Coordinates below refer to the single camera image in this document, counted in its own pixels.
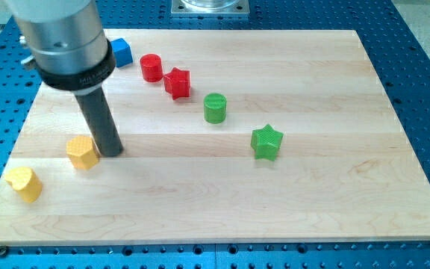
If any wooden board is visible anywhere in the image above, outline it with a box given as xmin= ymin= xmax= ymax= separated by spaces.
xmin=0 ymin=29 xmax=430 ymax=246

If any green star block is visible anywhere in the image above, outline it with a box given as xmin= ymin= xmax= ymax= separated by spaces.
xmin=250 ymin=124 xmax=284 ymax=161

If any green cylinder block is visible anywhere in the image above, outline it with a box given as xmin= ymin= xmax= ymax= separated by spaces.
xmin=203 ymin=93 xmax=227 ymax=124

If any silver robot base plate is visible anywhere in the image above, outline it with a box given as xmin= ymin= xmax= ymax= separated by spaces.
xmin=171 ymin=0 xmax=250 ymax=16

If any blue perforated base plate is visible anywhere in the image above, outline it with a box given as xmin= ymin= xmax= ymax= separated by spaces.
xmin=0 ymin=1 xmax=430 ymax=268

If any blue cube block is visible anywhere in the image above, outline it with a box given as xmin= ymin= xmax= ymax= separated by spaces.
xmin=110 ymin=38 xmax=133 ymax=67

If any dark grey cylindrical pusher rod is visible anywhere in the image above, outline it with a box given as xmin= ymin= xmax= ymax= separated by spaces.
xmin=75 ymin=87 xmax=123 ymax=157

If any yellow heart block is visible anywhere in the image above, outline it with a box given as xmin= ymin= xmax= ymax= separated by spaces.
xmin=4 ymin=167 xmax=43 ymax=203

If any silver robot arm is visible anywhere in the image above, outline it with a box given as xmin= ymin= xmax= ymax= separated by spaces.
xmin=5 ymin=0 xmax=123 ymax=157

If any yellow hexagon block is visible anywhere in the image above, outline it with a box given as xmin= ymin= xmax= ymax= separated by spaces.
xmin=66 ymin=136 xmax=99 ymax=170

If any red star block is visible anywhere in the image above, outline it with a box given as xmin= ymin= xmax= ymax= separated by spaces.
xmin=163 ymin=67 xmax=191 ymax=100

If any red cylinder block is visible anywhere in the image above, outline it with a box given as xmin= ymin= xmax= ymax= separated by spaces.
xmin=140 ymin=54 xmax=163 ymax=82

